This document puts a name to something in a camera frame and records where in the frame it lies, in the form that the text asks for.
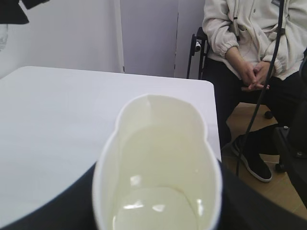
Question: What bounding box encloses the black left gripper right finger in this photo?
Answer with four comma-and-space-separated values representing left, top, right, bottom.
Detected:
217, 162, 307, 230

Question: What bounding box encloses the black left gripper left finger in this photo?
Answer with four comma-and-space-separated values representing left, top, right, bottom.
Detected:
1, 164, 97, 230

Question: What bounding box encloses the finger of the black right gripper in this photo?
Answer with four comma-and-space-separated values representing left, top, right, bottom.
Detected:
0, 0, 48, 24

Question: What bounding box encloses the white paper cup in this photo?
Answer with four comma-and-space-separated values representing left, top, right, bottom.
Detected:
92, 94, 223, 230

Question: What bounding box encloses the seated person in cream jacket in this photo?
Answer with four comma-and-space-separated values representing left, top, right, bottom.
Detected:
202, 0, 307, 182

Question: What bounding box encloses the black office chair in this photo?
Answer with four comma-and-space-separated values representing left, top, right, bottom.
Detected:
186, 27, 273, 119

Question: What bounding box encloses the black hanging cable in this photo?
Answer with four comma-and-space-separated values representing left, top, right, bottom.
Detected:
236, 0, 286, 178

